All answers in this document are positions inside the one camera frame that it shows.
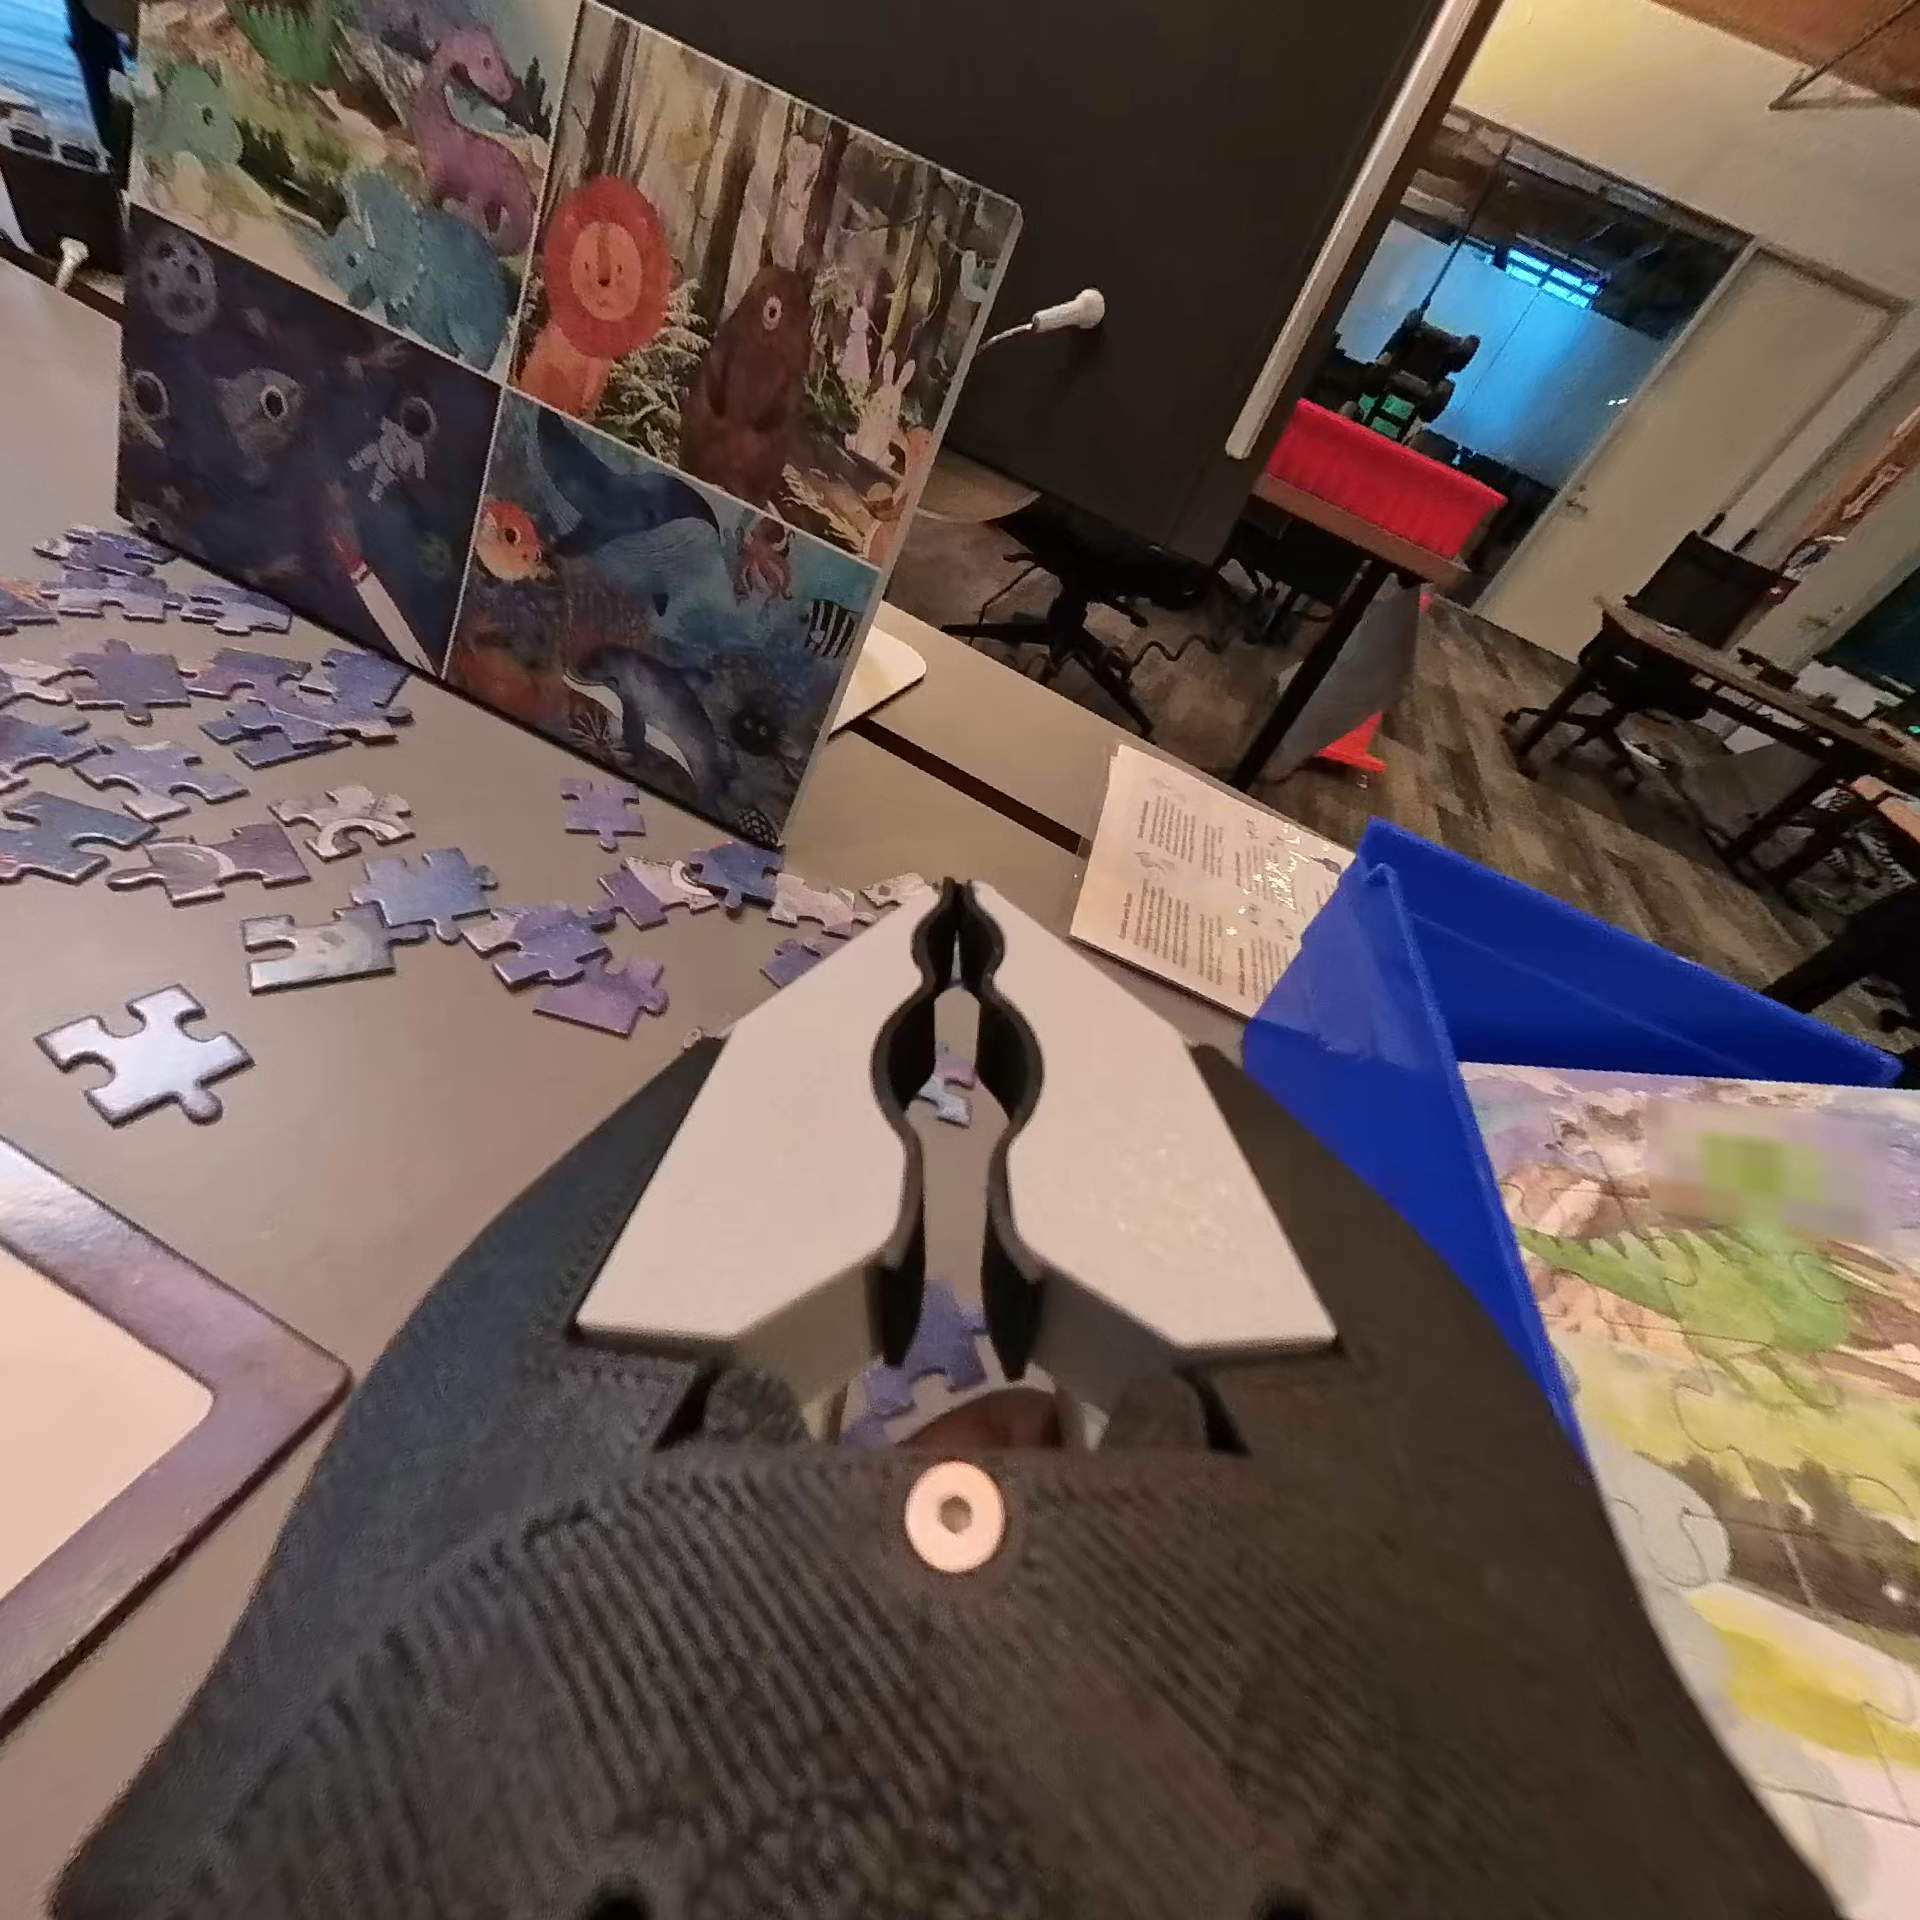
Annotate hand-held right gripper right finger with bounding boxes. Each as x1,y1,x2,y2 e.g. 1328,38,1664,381
964,882,1337,1420

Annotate black office chair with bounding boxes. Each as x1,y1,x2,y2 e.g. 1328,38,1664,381
1505,532,1794,797
943,495,1204,737

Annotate white gooseneck microphone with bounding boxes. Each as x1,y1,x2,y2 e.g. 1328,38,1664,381
978,288,1108,354

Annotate wooden background desk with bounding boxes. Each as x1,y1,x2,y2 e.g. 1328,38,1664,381
1224,472,1480,794

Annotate black partition panel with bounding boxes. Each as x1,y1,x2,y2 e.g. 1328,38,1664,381
614,0,1504,568

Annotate brown wooden seat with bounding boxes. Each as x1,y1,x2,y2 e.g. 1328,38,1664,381
914,450,1040,525

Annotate space puzzle frame tray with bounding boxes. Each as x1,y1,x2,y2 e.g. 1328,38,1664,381
0,1137,354,1725

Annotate four-picture puzzle reference board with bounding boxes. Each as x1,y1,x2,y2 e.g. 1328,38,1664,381
117,0,1027,854

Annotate dinosaur puzzle board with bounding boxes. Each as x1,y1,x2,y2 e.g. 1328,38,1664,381
1463,1062,1920,1832

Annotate blue bin with white tag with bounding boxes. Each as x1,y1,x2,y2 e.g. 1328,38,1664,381
1244,818,1907,1464

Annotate printed paper sheet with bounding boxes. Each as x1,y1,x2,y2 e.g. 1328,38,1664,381
1068,745,1360,1022

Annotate white flat stand base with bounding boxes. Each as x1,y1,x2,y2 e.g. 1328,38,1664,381
831,625,928,737

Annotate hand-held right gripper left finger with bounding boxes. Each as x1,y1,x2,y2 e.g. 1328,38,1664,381
575,882,964,1402

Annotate red plastic bin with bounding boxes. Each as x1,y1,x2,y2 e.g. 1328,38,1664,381
1267,397,1510,560

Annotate wooden background table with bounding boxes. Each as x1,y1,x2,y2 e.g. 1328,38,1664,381
1597,601,1920,885

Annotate puzzle pieces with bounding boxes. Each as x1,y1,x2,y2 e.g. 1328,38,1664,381
0,525,993,1448

